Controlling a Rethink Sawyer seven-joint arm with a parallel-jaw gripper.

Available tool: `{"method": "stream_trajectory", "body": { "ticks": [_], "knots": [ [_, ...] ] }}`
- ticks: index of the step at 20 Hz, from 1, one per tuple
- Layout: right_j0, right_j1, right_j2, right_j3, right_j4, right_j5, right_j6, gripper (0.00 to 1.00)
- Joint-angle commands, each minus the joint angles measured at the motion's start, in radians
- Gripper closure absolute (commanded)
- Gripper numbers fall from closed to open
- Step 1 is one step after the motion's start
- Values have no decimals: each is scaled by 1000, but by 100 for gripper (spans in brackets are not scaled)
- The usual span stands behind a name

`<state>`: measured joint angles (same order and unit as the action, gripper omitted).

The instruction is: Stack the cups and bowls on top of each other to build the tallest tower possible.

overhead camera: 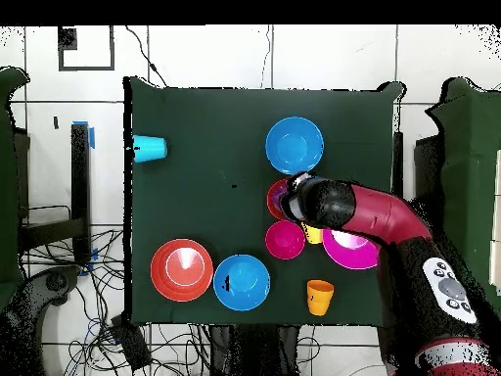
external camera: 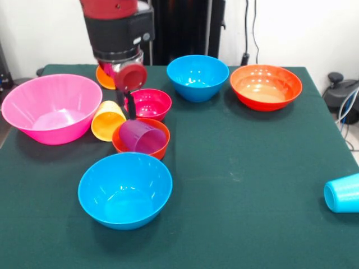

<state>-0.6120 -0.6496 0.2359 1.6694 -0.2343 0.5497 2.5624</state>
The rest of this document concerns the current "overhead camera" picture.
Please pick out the small crimson bowl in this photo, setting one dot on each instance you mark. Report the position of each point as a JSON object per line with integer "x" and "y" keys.
{"x": 285, "y": 239}

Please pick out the light blue cup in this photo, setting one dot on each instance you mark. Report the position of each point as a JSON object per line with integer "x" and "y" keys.
{"x": 150, "y": 149}

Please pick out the purple cup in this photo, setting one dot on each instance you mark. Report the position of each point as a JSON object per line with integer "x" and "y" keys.
{"x": 278, "y": 197}

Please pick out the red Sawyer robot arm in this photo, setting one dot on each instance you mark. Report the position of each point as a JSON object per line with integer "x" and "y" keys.
{"x": 375, "y": 213}

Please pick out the blue tape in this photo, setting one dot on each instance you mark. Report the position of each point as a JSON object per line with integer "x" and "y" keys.
{"x": 92, "y": 137}

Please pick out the orange cup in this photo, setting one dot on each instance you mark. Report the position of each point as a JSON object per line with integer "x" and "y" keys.
{"x": 320, "y": 299}

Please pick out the black stand frame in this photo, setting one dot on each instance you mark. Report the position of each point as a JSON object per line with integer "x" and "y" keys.
{"x": 80, "y": 196}

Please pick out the blue bowl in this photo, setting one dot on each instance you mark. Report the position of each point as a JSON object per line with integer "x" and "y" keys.
{"x": 242, "y": 282}
{"x": 294, "y": 145}

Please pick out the green cloth covered table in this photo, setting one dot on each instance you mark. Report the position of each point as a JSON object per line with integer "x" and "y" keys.
{"x": 8, "y": 176}
{"x": 469, "y": 156}

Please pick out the black stand post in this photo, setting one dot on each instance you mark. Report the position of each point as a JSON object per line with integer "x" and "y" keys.
{"x": 397, "y": 164}

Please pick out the black square frame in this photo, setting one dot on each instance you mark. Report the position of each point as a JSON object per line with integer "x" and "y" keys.
{"x": 86, "y": 68}

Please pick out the large pink bowl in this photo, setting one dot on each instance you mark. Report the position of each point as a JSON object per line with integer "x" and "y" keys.
{"x": 352, "y": 258}

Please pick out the white panel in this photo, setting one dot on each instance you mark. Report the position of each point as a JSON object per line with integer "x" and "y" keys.
{"x": 497, "y": 266}

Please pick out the black cabinet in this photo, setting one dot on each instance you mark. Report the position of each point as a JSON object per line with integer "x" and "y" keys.
{"x": 428, "y": 172}

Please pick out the dark green table cloth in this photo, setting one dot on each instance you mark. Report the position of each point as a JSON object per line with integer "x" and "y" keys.
{"x": 195, "y": 196}

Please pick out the large orange bowl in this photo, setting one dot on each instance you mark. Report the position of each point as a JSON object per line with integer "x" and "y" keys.
{"x": 182, "y": 270}

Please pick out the small orange bowl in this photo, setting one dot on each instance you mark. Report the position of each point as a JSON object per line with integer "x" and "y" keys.
{"x": 271, "y": 203}

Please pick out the yellow cup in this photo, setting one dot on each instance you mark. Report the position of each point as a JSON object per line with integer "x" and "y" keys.
{"x": 313, "y": 235}

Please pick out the black pedestal leg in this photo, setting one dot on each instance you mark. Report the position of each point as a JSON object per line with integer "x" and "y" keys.
{"x": 51, "y": 284}

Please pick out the black power adapter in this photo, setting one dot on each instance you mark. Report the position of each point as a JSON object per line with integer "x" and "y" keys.
{"x": 131, "y": 344}

